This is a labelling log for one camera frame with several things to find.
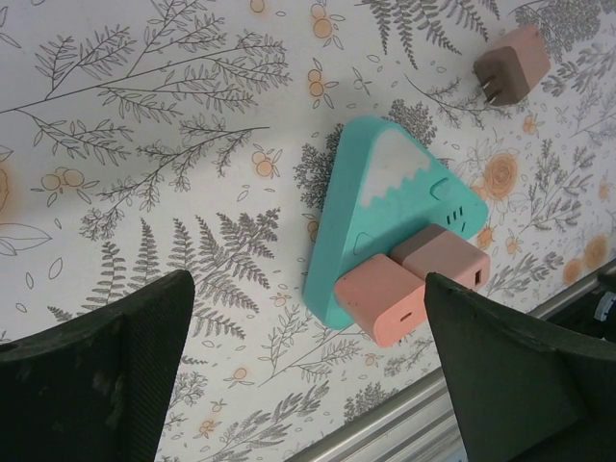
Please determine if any floral patterned table mat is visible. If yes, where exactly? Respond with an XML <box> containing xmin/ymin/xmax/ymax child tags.
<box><xmin>0</xmin><ymin>0</ymin><xmax>616</xmax><ymax>462</ymax></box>

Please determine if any aluminium front frame rail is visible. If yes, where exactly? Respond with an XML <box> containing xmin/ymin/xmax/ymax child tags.
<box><xmin>283</xmin><ymin>269</ymin><xmax>616</xmax><ymax>462</ymax></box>

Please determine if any teal triangular power strip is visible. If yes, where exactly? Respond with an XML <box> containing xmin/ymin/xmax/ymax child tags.
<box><xmin>302</xmin><ymin>116</ymin><xmax>490</xmax><ymax>331</ymax></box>

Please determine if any pink cube plug adapter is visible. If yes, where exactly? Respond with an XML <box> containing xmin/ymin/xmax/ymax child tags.
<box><xmin>472</xmin><ymin>24</ymin><xmax>552</xmax><ymax>108</ymax></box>
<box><xmin>335</xmin><ymin>254</ymin><xmax>429</xmax><ymax>348</ymax></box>
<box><xmin>389</xmin><ymin>223</ymin><xmax>492</xmax><ymax>295</ymax></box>

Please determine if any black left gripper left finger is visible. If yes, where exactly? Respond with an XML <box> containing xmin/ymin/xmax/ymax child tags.
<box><xmin>0</xmin><ymin>269</ymin><xmax>194</xmax><ymax>462</ymax></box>

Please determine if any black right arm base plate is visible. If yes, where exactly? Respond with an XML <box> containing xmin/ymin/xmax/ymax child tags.
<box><xmin>595</xmin><ymin>272</ymin><xmax>616</xmax><ymax>341</ymax></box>

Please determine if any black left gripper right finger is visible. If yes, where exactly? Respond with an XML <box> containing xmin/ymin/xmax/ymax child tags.
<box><xmin>423</xmin><ymin>272</ymin><xmax>616</xmax><ymax>462</ymax></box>

